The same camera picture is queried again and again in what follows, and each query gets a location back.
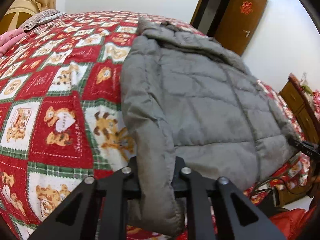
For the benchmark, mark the cream wooden headboard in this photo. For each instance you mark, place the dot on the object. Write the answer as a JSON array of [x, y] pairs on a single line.
[[18, 13]]

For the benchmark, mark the red garment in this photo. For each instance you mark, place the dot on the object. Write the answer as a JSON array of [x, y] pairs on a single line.
[[297, 223]]

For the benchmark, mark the red white cloth on dresser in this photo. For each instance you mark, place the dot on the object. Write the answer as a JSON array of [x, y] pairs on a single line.
[[316, 102]]

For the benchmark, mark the brown wooden dresser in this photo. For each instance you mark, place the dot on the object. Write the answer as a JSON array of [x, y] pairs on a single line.
[[295, 98]]

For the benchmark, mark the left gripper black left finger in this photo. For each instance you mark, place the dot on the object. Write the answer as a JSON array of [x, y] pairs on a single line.
[[95, 209]]

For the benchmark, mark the pink folded blanket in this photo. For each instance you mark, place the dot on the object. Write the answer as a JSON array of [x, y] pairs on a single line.
[[9, 39]]

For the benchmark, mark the green cloth on dresser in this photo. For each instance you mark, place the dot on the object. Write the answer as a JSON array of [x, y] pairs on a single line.
[[307, 89]]

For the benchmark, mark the red door decoration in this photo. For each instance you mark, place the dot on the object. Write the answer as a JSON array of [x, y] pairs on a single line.
[[246, 7]]

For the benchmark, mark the striped grey pillow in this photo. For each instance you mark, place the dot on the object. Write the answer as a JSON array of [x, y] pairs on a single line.
[[41, 18]]

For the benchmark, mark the brown wooden door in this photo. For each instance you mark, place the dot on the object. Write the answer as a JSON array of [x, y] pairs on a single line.
[[236, 29]]

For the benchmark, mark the grey padded jacket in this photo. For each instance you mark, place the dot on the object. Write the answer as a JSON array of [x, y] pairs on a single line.
[[184, 95]]

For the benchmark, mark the red patchwork bear quilt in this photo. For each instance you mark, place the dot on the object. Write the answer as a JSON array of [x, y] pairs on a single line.
[[61, 118]]

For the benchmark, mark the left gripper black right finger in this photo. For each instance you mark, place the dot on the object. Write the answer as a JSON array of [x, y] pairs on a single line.
[[217, 209]]

